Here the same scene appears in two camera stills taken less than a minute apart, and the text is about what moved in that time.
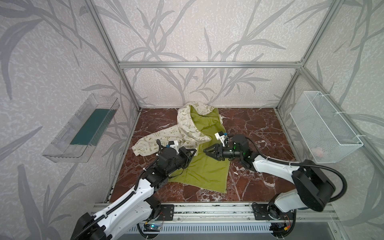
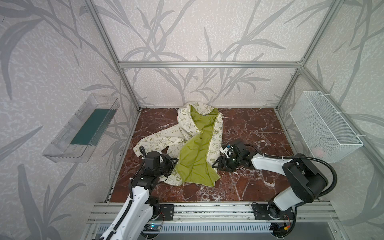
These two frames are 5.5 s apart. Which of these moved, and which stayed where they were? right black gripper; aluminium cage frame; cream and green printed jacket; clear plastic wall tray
Moved: right black gripper
Stayed: clear plastic wall tray; aluminium cage frame; cream and green printed jacket
